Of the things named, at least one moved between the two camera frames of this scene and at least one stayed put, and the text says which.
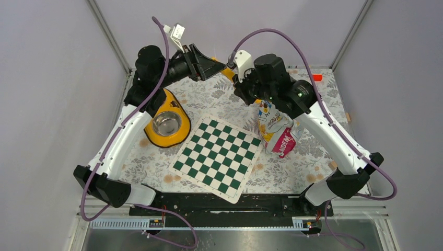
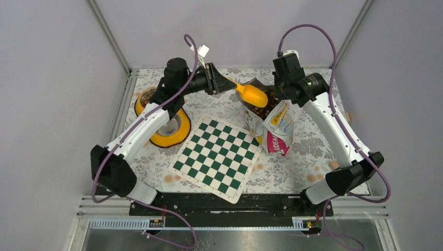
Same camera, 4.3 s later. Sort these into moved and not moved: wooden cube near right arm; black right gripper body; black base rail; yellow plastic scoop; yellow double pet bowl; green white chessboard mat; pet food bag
Moved: yellow plastic scoop; pet food bag; black right gripper body
Not moved: black base rail; wooden cube near right arm; green white chessboard mat; yellow double pet bowl
